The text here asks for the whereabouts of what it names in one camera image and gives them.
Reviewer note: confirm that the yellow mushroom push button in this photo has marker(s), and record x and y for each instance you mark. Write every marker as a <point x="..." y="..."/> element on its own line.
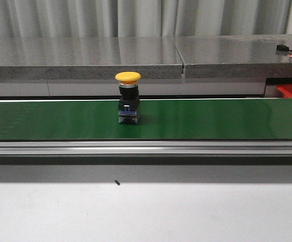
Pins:
<point x="129" y="101"/>

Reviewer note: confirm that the grey stone counter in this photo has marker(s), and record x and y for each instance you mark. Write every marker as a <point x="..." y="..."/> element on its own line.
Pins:
<point x="204" y="66"/>

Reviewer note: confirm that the green conveyor belt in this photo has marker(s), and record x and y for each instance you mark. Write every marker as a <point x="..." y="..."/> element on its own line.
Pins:
<point x="228" y="119"/>

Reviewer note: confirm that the white pleated curtain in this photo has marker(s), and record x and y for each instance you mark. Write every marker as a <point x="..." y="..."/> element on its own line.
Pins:
<point x="143" y="18"/>

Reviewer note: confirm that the aluminium conveyor frame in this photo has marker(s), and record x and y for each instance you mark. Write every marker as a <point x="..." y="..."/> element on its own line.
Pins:
<point x="148" y="148"/>

